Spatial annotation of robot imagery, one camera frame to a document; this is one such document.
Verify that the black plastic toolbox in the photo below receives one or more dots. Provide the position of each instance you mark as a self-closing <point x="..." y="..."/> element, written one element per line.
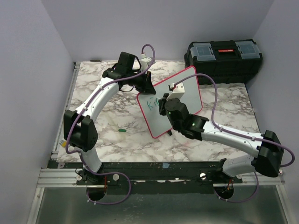
<point x="225" y="62"/>

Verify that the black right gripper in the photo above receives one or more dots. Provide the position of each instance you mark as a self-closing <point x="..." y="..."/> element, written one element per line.
<point x="162" y="102"/>

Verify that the aluminium frame extrusion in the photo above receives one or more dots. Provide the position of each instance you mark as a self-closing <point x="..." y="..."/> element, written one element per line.
<point x="57" y="177"/>

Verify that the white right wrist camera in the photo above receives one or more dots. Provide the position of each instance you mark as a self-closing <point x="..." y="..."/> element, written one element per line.
<point x="177" y="91"/>

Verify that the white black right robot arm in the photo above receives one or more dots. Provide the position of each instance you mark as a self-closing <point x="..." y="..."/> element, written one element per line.
<point x="263" y="150"/>

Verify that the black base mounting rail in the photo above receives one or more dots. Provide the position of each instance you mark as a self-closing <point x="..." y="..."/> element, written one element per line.
<point x="147" y="178"/>

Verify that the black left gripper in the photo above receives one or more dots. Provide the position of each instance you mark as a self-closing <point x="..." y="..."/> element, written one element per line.
<point x="146" y="86"/>

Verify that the pink framed whiteboard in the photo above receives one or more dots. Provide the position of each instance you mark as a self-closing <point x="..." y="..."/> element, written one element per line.
<point x="176" y="109"/>

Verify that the blue tape piece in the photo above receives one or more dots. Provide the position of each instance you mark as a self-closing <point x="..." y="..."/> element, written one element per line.
<point x="165" y="165"/>

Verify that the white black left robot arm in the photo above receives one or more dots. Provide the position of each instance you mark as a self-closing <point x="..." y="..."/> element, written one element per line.
<point x="79" y="125"/>

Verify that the green marker cap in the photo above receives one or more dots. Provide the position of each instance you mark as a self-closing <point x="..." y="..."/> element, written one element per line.
<point x="122" y="130"/>

